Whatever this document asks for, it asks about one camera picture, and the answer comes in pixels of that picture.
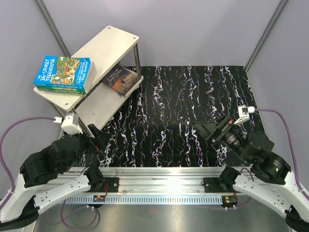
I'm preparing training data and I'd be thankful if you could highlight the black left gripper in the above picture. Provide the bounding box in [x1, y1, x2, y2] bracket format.
[62, 124, 112, 173]

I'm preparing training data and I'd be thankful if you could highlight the dark tale of two cities book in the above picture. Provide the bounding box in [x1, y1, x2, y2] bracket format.
[101, 64, 140, 92]

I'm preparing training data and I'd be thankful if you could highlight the blue paperback book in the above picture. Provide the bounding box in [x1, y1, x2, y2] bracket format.
[115, 80, 140, 97]

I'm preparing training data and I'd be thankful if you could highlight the blue 26-storey treehouse book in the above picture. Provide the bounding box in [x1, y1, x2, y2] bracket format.
[33, 55, 96, 92]

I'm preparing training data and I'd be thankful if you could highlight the dark green 104-storey treehouse book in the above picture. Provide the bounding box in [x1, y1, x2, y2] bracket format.
[36, 85, 86, 95]

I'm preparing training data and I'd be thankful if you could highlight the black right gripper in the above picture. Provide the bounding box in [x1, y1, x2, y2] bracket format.
[191, 114, 252, 163]

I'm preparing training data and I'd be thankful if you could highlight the aluminium rail frame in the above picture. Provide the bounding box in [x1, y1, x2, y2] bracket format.
[23, 157, 306, 232]

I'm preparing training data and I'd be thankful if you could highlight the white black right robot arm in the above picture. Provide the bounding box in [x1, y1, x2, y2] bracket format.
[193, 105, 309, 232]

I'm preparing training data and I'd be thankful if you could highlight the white two-tier shelf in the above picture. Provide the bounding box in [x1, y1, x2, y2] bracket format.
[34, 26, 141, 130]

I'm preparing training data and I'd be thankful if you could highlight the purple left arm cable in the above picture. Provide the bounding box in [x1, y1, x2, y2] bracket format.
[0, 116, 101, 230]

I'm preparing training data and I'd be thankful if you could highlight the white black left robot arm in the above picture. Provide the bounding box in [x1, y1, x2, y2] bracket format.
[0, 124, 109, 232]

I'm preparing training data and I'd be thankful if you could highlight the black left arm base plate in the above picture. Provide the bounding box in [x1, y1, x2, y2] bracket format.
[89, 177, 120, 193]

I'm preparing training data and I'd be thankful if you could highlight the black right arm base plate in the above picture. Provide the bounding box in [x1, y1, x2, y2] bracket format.
[201, 177, 234, 193]

